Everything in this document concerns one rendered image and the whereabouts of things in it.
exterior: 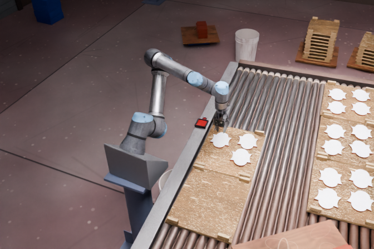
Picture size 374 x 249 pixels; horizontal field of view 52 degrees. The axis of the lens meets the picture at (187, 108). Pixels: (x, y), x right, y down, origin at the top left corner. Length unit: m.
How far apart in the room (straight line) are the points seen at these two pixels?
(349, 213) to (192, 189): 0.82
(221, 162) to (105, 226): 1.30
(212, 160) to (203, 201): 0.31
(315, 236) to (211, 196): 0.57
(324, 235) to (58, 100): 3.44
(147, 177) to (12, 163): 2.06
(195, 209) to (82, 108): 2.62
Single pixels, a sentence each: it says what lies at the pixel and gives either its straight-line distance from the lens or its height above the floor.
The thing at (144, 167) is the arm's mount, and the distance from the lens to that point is 2.13.
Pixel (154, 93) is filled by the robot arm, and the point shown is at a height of 1.22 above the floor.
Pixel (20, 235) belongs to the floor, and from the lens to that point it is 3.40.
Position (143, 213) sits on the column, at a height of 0.55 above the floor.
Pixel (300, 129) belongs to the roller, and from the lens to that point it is 2.62.
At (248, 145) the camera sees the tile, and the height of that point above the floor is 0.95.
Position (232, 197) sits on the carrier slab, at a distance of 2.13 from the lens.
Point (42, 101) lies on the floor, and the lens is 4.69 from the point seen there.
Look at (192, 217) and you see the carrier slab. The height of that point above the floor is 0.94.
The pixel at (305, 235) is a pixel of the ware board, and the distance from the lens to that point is 1.92.
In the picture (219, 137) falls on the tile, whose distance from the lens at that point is 2.44.
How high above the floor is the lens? 2.58
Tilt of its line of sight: 38 degrees down
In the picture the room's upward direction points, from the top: 2 degrees counter-clockwise
